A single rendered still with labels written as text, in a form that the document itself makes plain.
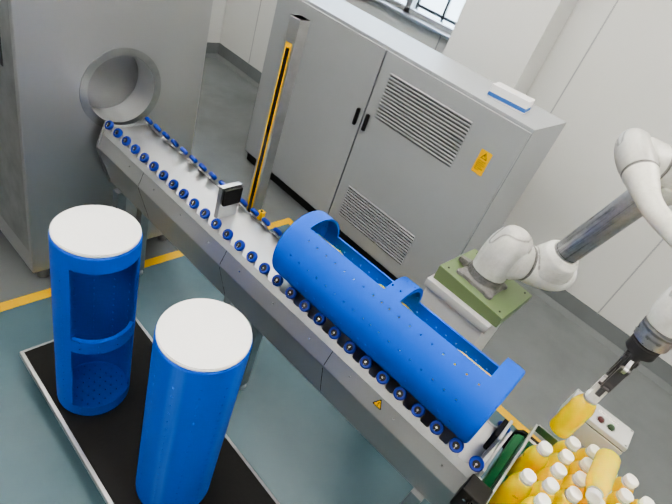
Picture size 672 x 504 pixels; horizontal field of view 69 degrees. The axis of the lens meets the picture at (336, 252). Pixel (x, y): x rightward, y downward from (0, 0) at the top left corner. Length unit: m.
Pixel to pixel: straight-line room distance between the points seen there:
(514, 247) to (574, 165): 2.25
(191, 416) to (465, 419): 0.80
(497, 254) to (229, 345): 1.09
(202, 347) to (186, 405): 0.19
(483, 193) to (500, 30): 1.43
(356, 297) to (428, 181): 1.78
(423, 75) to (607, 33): 1.44
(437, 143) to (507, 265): 1.32
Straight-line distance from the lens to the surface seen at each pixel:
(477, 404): 1.49
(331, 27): 3.68
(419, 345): 1.51
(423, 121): 3.21
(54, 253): 1.80
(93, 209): 1.91
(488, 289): 2.10
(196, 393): 1.51
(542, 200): 4.32
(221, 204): 2.08
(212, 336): 1.50
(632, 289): 4.31
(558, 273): 2.10
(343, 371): 1.75
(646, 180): 1.66
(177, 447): 1.76
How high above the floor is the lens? 2.17
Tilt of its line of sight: 35 degrees down
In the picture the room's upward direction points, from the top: 21 degrees clockwise
